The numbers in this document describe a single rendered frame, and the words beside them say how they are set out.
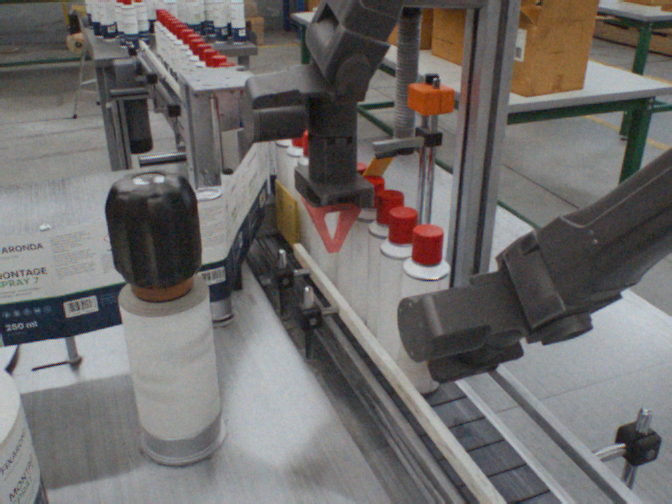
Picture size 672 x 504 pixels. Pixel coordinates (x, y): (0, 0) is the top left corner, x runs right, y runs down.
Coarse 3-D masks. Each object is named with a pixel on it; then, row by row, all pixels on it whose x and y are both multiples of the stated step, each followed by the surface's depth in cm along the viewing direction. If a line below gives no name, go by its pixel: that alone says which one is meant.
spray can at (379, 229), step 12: (384, 192) 81; (396, 192) 81; (384, 204) 80; (396, 204) 80; (384, 216) 80; (372, 228) 82; (384, 228) 81; (372, 240) 82; (372, 252) 83; (372, 264) 83; (372, 276) 84; (372, 288) 85; (372, 300) 86; (372, 312) 86; (372, 324) 87
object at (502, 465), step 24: (384, 384) 81; (456, 384) 81; (408, 408) 78; (432, 408) 78; (456, 408) 78; (456, 432) 74; (480, 432) 74; (480, 456) 71; (504, 456) 71; (456, 480) 68; (504, 480) 68; (528, 480) 68
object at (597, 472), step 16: (496, 368) 71; (512, 384) 68; (528, 400) 66; (544, 416) 64; (560, 432) 62; (576, 448) 61; (592, 464) 59; (592, 480) 59; (608, 480) 57; (608, 496) 57; (624, 496) 56
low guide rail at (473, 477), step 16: (304, 256) 103; (320, 272) 99; (320, 288) 97; (336, 304) 92; (352, 320) 87; (368, 336) 84; (368, 352) 84; (384, 352) 81; (384, 368) 80; (400, 384) 76; (416, 400) 73; (416, 416) 74; (432, 416) 71; (432, 432) 70; (448, 432) 69; (448, 448) 68; (464, 464) 65; (464, 480) 66; (480, 480) 63; (480, 496) 63; (496, 496) 62
